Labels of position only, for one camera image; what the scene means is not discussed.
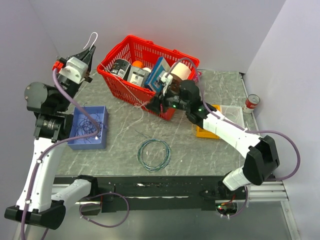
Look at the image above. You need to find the blue Harrys box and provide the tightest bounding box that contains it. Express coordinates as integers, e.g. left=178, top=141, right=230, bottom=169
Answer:
left=143, top=56, right=171, bottom=92

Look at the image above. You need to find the purple wire bundle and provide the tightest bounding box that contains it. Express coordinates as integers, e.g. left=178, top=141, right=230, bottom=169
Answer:
left=74, top=102, right=106, bottom=140

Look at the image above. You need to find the red white soup can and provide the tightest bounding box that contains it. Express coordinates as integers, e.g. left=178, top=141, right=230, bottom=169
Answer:
left=242, top=94, right=261, bottom=114

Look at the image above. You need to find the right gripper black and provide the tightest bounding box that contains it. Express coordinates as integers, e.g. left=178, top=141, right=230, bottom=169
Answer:
left=144, top=85, right=190, bottom=117

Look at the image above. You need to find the blue plastic bin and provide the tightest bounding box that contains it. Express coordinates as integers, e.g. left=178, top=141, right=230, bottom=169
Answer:
left=67, top=106, right=109, bottom=150

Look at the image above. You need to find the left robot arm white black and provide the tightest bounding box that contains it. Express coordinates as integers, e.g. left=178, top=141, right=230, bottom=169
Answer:
left=4, top=45, right=99, bottom=230

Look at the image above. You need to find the white plastic bin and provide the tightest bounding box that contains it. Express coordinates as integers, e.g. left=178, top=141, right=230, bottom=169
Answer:
left=220, top=105, right=245, bottom=128

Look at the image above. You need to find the red plastic shopping basket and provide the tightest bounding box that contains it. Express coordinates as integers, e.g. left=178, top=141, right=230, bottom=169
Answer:
left=97, top=35, right=200, bottom=107

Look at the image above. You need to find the white paper towel roll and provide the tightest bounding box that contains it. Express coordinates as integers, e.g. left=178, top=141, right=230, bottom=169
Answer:
left=170, top=62, right=192, bottom=80

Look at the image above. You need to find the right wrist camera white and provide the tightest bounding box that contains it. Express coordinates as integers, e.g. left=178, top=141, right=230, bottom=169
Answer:
left=159, top=71, right=173, bottom=96

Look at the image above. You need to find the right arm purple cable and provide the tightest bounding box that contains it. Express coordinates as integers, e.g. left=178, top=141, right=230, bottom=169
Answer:
left=164, top=57, right=301, bottom=219

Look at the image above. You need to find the brown roll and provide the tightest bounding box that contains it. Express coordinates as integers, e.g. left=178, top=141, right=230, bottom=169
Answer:
left=170, top=77, right=182, bottom=93

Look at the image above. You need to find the grey labelled pouch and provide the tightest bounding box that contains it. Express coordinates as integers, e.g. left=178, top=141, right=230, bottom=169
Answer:
left=127, top=66, right=151, bottom=87

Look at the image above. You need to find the green blue wire coil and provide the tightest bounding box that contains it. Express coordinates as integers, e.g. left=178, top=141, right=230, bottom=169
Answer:
left=137, top=138, right=172, bottom=172

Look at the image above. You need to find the yellow plastic bin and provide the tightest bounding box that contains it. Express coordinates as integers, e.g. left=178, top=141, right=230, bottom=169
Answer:
left=191, top=103, right=222, bottom=139

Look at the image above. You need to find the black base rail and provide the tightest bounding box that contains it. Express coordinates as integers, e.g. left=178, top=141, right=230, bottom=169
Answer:
left=76, top=175, right=246, bottom=213

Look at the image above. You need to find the pink small box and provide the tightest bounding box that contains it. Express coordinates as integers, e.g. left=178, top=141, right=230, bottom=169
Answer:
left=194, top=71, right=202, bottom=83

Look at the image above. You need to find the black cylindrical can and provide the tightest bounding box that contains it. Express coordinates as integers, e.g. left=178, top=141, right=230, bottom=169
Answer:
left=109, top=58, right=132, bottom=81

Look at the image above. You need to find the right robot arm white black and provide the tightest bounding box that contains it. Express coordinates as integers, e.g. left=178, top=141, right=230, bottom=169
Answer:
left=146, top=80, right=280, bottom=199

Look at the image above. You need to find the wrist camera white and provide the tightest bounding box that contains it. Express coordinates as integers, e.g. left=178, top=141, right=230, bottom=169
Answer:
left=52, top=56, right=89, bottom=85
left=159, top=71, right=173, bottom=96

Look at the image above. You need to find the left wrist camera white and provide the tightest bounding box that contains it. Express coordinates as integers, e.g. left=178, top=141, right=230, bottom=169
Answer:
left=52, top=56, right=89, bottom=85

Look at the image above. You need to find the orange fruit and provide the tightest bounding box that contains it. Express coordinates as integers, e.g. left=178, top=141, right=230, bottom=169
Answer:
left=132, top=60, right=144, bottom=69

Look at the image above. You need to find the aluminium frame rail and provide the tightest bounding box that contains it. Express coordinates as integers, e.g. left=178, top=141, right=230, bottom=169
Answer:
left=248, top=181, right=289, bottom=202

